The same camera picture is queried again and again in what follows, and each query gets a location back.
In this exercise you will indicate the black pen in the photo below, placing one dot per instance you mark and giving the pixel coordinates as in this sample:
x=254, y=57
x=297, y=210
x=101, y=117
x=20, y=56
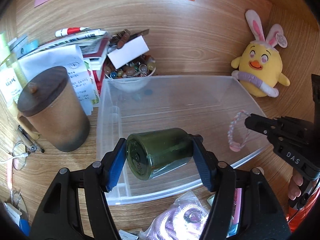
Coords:
x=36, y=146

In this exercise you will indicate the yellow chick plush toy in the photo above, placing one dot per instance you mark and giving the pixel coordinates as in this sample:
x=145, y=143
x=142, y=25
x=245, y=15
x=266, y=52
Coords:
x=260, y=66

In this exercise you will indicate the dark green glass bottle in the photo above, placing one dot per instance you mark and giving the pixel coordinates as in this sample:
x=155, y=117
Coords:
x=152, y=154

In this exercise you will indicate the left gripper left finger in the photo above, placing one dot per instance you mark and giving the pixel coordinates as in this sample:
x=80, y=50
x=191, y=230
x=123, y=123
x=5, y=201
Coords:
x=58, y=215

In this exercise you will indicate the wire frame eyeglasses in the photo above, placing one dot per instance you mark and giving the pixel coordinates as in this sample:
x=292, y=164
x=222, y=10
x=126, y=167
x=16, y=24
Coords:
x=20, y=153

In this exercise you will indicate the green spray bottle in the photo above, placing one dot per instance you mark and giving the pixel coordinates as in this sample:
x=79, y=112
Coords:
x=13, y=79

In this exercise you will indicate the brown ceramic lidded mug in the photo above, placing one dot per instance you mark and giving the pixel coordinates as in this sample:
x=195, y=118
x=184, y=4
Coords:
x=48, y=105

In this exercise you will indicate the white small cardboard box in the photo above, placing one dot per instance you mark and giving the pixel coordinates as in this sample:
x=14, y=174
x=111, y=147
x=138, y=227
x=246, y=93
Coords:
x=130, y=51

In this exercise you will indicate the right hand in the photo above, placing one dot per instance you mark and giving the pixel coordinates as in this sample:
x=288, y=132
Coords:
x=295, y=182

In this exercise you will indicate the red white marker pen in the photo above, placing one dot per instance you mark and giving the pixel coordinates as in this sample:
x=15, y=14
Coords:
x=69, y=31

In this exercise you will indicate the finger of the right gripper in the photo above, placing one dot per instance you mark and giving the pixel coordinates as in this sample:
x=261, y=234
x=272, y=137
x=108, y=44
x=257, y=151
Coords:
x=263, y=125

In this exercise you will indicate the blue washi tape roll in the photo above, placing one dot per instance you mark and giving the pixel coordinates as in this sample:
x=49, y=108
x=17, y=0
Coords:
x=31, y=46

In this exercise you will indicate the bowl of colourful beads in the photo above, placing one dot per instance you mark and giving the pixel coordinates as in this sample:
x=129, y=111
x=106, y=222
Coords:
x=133, y=75

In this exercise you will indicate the clear plastic storage bin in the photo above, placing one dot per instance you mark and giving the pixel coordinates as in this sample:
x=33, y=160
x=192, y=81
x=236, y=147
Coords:
x=167, y=110

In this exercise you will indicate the stack of books and papers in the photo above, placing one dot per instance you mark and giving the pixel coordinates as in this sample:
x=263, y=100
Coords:
x=79, y=69

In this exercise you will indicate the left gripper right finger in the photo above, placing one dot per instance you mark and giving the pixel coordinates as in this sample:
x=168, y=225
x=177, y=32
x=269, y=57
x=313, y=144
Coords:
x=261, y=214

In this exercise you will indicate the blue white carton box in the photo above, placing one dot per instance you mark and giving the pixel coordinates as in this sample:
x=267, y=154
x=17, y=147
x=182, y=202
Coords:
x=18, y=218

